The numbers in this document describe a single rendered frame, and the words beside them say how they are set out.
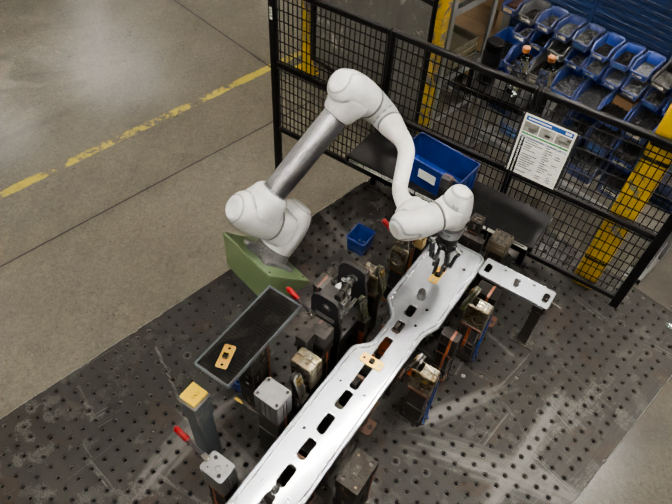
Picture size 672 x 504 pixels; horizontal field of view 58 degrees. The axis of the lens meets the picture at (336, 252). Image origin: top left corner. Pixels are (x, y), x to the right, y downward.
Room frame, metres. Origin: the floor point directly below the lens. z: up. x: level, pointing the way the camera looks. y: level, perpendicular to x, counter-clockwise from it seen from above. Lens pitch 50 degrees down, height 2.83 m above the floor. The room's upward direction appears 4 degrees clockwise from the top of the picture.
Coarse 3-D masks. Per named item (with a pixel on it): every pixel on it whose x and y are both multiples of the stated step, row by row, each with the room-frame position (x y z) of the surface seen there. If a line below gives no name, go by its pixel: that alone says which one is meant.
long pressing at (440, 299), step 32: (480, 256) 1.55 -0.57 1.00; (416, 288) 1.36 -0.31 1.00; (448, 288) 1.37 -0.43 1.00; (416, 320) 1.22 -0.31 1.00; (352, 352) 1.07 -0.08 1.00; (384, 352) 1.08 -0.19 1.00; (320, 384) 0.94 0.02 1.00; (384, 384) 0.96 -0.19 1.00; (320, 416) 0.83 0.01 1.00; (352, 416) 0.83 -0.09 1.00; (288, 448) 0.71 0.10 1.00; (320, 448) 0.72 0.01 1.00; (256, 480) 0.61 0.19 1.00; (320, 480) 0.62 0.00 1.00
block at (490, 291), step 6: (480, 282) 1.43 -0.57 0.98; (486, 282) 1.43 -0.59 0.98; (486, 288) 1.40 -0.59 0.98; (492, 288) 1.40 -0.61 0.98; (498, 288) 1.40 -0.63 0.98; (480, 294) 1.38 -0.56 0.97; (486, 294) 1.37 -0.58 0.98; (492, 294) 1.37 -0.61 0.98; (498, 294) 1.38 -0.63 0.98; (486, 300) 1.36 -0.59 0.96; (492, 300) 1.35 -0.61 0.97; (480, 336) 1.35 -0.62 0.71
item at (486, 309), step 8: (480, 304) 1.28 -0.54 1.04; (488, 304) 1.28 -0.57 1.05; (464, 312) 1.28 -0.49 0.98; (472, 312) 1.26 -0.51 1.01; (480, 312) 1.25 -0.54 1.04; (488, 312) 1.24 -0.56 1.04; (464, 320) 1.27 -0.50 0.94; (472, 320) 1.26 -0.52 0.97; (480, 320) 1.25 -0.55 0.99; (488, 320) 1.24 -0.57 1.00; (464, 328) 1.27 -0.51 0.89; (472, 328) 1.25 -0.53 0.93; (480, 328) 1.24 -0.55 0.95; (464, 336) 1.27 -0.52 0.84; (472, 336) 1.26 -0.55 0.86; (464, 344) 1.26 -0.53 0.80; (472, 344) 1.24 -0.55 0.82; (464, 352) 1.25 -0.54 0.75; (472, 352) 1.25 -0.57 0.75; (464, 360) 1.24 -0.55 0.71; (472, 360) 1.24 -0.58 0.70
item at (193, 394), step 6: (192, 384) 0.83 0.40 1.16; (186, 390) 0.81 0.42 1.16; (192, 390) 0.81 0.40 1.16; (198, 390) 0.81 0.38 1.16; (204, 390) 0.81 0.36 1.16; (180, 396) 0.79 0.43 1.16; (186, 396) 0.79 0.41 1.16; (192, 396) 0.79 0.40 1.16; (198, 396) 0.79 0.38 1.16; (204, 396) 0.79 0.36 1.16; (186, 402) 0.77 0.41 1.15; (192, 402) 0.77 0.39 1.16; (198, 402) 0.77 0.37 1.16
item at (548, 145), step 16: (528, 112) 1.89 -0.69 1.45; (528, 128) 1.88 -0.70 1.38; (544, 128) 1.85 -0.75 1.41; (560, 128) 1.82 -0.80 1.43; (512, 144) 1.90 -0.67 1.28; (528, 144) 1.87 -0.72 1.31; (544, 144) 1.84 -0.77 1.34; (560, 144) 1.81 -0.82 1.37; (528, 160) 1.86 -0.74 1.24; (544, 160) 1.83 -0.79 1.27; (560, 160) 1.80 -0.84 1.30; (528, 176) 1.85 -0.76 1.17; (544, 176) 1.81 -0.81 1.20; (560, 176) 1.78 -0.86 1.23
